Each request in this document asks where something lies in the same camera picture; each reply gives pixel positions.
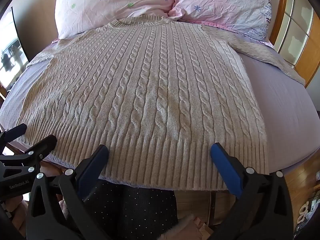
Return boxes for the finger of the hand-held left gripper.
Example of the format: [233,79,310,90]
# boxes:
[0,123,27,153]
[0,134,58,180]

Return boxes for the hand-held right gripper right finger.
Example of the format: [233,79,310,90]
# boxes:
[211,142,293,240]

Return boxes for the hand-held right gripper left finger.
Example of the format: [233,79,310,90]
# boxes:
[26,144,110,240]

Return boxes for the cream cable-knit sweater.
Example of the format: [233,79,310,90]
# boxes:
[0,16,307,193]

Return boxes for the person's dark dotted pants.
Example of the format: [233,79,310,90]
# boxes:
[87,180,179,240]

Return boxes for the window at left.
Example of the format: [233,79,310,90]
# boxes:
[0,6,30,92]

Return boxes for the purple bed sheet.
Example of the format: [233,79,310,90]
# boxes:
[0,37,320,188]

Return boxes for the white fluffy slipper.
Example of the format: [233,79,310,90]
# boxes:
[297,202,312,224]

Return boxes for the wooden wardrobe with glass panels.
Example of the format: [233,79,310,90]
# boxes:
[277,0,320,88]

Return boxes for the pink pillow with tree print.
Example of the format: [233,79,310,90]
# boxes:
[54,0,176,40]

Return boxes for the pink pillow with flower print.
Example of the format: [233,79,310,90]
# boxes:
[168,0,273,43]

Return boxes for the wooden headboard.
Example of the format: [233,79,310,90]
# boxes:
[269,0,296,53]

